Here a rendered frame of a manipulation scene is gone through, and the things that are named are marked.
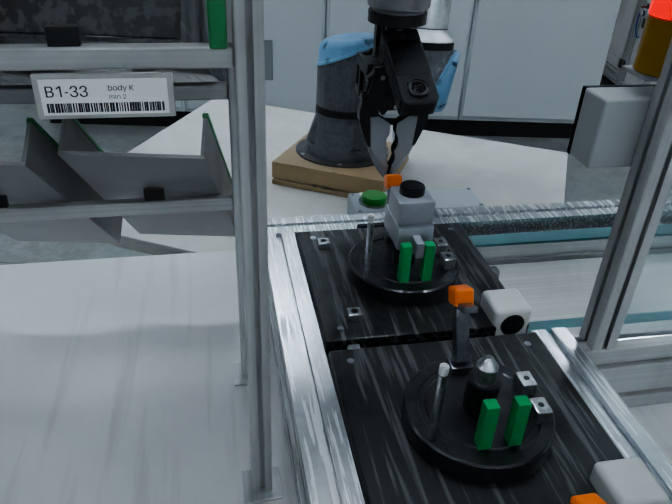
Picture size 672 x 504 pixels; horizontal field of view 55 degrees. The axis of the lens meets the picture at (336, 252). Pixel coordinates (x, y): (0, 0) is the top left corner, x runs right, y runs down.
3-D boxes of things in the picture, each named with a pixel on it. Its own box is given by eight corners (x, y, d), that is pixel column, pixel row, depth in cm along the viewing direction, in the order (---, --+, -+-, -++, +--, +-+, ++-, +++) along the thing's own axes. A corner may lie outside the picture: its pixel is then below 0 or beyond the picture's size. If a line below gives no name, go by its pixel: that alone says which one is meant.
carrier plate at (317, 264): (296, 243, 91) (296, 230, 90) (457, 233, 95) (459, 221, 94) (325, 355, 71) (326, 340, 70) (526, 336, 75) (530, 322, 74)
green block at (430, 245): (418, 276, 78) (423, 240, 75) (428, 275, 78) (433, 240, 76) (421, 281, 77) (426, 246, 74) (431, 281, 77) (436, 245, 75)
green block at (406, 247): (396, 277, 78) (400, 242, 75) (406, 277, 78) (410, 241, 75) (399, 283, 77) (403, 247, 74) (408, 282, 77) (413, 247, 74)
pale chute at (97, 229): (16, 241, 82) (21, 207, 83) (121, 244, 82) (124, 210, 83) (-132, 160, 54) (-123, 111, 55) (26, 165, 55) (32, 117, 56)
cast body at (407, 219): (383, 224, 81) (387, 174, 78) (416, 222, 82) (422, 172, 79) (401, 260, 74) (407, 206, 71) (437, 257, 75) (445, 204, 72)
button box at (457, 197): (345, 225, 106) (347, 191, 103) (465, 218, 110) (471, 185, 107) (354, 247, 100) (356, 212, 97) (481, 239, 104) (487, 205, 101)
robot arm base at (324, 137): (319, 134, 141) (322, 89, 136) (386, 145, 137) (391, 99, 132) (294, 156, 128) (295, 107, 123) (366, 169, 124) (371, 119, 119)
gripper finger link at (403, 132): (399, 161, 91) (405, 98, 87) (410, 179, 87) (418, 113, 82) (377, 162, 91) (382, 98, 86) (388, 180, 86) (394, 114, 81)
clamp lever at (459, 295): (447, 358, 64) (447, 285, 63) (466, 356, 65) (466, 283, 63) (461, 371, 61) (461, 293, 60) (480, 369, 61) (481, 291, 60)
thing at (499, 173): (215, 107, 172) (215, 97, 170) (564, 164, 149) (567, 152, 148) (31, 228, 115) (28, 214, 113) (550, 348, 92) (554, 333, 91)
